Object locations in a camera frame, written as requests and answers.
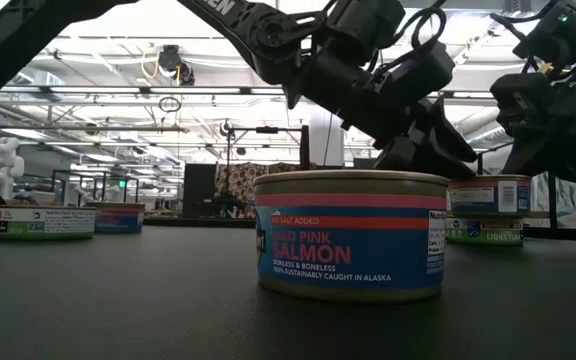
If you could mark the brown patterned quilt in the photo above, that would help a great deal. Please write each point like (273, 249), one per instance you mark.
(235, 192)

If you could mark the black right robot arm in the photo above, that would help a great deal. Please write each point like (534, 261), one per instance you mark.
(558, 30)

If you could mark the black cabinet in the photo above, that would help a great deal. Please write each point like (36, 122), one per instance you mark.
(198, 195)

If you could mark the green label tuna can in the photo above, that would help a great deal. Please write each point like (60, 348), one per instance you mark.
(483, 232)
(45, 225)

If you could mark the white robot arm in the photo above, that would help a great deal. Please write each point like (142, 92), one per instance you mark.
(3, 165)

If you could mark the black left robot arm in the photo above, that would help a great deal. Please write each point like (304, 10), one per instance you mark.
(268, 32)

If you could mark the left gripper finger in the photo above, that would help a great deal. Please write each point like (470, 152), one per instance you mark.
(418, 157)
(448, 132)

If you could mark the black table mat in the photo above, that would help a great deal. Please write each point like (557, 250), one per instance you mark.
(118, 300)

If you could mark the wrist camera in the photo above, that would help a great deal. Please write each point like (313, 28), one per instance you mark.
(413, 75)
(520, 102)

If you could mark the black shelf post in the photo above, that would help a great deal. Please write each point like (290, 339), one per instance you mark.
(305, 145)

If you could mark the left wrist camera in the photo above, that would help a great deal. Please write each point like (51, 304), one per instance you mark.
(413, 75)

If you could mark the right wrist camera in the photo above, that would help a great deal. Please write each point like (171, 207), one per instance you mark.
(520, 102)

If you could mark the black metal frame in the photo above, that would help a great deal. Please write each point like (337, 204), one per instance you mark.
(104, 185)

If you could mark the blue label salmon can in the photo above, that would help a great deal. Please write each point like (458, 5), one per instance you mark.
(488, 197)
(350, 240)
(120, 218)

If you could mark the white building column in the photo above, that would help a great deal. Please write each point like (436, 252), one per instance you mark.
(328, 145)

